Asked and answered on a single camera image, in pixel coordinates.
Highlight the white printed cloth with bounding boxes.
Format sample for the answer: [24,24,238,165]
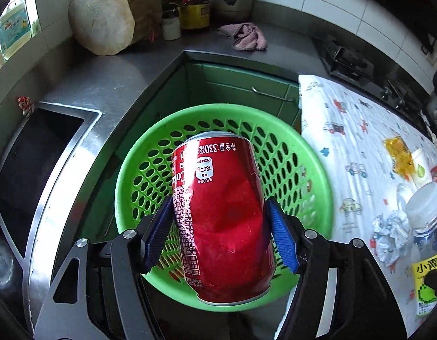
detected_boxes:
[297,74,437,337]

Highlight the clear plastic wrapper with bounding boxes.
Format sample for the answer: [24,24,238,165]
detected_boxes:
[396,183,415,213]

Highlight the steel pressure cooker pot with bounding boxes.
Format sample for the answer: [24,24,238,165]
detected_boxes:
[206,0,271,24]

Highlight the stainless steel sink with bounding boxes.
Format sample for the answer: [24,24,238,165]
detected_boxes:
[0,101,102,326]

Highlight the pink dish cloth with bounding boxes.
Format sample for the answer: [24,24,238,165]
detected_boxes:
[217,22,269,52]

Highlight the wall socket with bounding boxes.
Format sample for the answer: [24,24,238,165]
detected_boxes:
[420,42,436,65]

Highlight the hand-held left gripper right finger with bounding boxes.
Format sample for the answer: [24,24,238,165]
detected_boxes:
[265,197,407,340]

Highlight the round wooden chopping block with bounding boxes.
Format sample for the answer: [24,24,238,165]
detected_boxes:
[68,0,162,56]

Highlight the red knitted scrubber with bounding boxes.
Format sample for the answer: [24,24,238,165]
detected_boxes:
[17,96,35,117]

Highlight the dented red soda can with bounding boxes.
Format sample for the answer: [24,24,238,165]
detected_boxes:
[171,131,277,307]

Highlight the large cooking oil bottle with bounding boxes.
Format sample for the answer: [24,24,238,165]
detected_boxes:
[178,0,210,31]

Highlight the small white seasoning jar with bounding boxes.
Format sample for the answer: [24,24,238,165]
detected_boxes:
[162,7,182,41]

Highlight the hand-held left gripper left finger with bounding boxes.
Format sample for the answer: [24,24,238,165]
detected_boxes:
[34,195,177,340]

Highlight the clear plastic bottle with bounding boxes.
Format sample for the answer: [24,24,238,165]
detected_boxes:
[404,181,437,266]

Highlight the crumpled white paper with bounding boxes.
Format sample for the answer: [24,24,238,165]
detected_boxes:
[372,210,410,265]

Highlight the green cabinet door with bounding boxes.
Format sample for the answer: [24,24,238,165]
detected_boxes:
[185,62,300,121]

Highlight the yellow plastic wrapper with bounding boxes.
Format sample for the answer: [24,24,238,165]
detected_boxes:
[382,136,417,179]

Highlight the yellow green drink carton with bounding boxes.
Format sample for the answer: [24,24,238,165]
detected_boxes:
[411,253,437,319]

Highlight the black gas stove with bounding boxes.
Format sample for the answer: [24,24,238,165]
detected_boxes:
[311,35,428,121]

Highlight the green perforated plastic basket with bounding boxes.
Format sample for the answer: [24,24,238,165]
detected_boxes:
[114,103,334,312]

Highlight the blue label detergent bottle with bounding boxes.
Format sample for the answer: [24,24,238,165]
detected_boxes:
[0,0,32,61]

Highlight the white paper cup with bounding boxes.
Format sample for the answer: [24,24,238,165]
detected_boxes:
[410,147,435,188]

